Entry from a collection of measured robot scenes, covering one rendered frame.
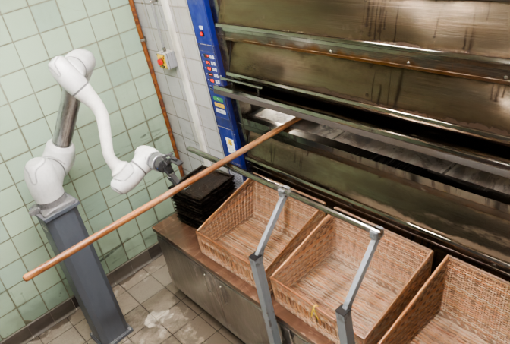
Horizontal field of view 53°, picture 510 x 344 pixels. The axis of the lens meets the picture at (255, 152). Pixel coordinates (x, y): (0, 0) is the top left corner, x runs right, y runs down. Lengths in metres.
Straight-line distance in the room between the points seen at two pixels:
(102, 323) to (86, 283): 0.31
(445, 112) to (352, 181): 0.68
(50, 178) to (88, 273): 0.63
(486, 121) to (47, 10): 2.38
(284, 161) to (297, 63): 0.60
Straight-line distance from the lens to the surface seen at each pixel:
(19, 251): 3.51
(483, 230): 2.14
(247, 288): 2.62
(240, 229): 2.98
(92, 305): 3.25
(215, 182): 3.00
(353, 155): 2.34
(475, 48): 1.78
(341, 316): 1.92
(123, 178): 2.60
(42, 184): 2.83
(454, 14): 1.83
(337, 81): 2.21
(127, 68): 3.44
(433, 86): 1.95
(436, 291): 2.31
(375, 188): 2.36
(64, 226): 2.95
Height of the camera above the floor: 2.35
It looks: 28 degrees down
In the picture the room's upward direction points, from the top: 12 degrees counter-clockwise
